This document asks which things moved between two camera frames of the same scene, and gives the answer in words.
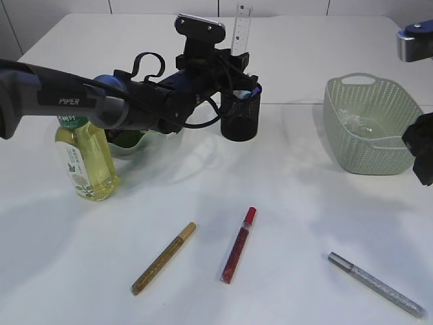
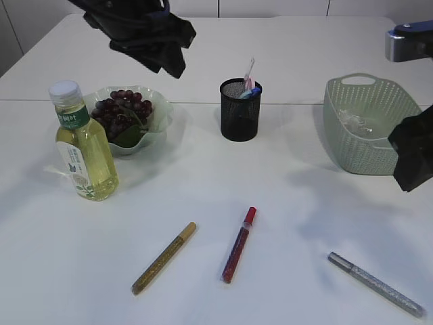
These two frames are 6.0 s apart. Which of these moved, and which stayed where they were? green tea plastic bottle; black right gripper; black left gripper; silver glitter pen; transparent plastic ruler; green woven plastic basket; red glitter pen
Moved: black left gripper; transparent plastic ruler; black right gripper
Stayed: silver glitter pen; red glitter pen; green woven plastic basket; green tea plastic bottle
